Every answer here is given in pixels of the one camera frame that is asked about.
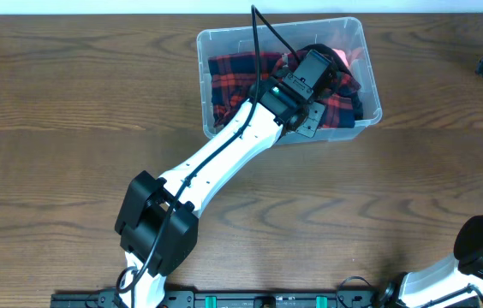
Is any black garment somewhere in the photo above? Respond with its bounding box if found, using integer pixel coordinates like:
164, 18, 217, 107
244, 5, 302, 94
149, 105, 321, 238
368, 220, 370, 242
303, 44, 363, 121

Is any pink printed t-shirt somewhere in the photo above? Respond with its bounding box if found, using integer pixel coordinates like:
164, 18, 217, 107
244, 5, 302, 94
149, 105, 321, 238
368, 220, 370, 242
333, 47, 364, 70

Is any red navy plaid shirt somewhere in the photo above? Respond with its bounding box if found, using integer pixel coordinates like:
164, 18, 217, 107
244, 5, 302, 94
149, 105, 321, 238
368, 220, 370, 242
208, 49, 357, 128

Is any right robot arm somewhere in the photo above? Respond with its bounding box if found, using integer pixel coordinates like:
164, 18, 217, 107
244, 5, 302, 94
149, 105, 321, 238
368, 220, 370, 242
377, 215, 483, 307

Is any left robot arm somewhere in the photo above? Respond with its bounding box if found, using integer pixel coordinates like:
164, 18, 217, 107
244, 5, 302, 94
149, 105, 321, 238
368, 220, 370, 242
115, 50, 338, 307

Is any clear plastic storage bin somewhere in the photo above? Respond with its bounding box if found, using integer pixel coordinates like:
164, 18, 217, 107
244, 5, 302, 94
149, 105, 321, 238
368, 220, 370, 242
196, 17, 383, 145

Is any right black cable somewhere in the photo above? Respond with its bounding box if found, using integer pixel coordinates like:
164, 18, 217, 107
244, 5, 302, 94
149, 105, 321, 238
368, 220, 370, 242
335, 275, 483, 308

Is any black cable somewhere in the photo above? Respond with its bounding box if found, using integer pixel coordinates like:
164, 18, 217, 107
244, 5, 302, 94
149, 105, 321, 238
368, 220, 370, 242
116, 4, 302, 296
335, 275, 483, 308

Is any left black cable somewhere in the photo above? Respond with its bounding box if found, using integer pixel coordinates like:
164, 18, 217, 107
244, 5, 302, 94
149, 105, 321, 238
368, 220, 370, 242
116, 4, 302, 296

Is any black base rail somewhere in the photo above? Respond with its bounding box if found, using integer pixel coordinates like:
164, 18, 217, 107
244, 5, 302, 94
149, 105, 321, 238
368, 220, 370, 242
50, 289, 384, 308

